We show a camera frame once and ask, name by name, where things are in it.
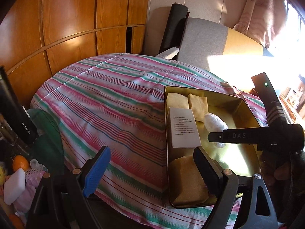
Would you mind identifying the tan sponge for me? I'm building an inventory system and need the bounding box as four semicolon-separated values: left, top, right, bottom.
188;94;209;122
169;156;209;206

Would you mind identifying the white cotton ball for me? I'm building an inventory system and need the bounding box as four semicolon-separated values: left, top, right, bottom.
204;113;229;133

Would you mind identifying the pale yellow sponge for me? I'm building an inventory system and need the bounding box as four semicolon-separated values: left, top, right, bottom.
166;93;189;113

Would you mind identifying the green bag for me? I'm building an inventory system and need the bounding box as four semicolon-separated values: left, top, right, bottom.
28;109;65;175

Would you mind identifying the gold metal tin box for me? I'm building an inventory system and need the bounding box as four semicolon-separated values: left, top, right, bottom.
162;86;261;208

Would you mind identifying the striped pink green bedsheet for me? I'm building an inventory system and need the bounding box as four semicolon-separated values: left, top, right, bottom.
30;53;267;228

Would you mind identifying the orange fruit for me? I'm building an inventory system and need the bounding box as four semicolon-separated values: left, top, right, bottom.
12;155;30;172

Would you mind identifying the white soap bar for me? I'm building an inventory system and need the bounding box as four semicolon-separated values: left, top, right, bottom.
3;168;25;205

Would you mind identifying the black cylinder bottle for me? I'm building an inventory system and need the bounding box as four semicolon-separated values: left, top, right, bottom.
1;66;38;145

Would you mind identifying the white foam strip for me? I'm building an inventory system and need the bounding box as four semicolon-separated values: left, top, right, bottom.
156;47;179;60

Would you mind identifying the pink curtain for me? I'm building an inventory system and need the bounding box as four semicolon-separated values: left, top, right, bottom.
234;0;287;49

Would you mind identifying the black rolled mat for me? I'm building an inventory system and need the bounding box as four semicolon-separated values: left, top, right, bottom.
159;3;189;53

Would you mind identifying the wooden wardrobe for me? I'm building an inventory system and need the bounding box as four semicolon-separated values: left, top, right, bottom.
1;0;148;108

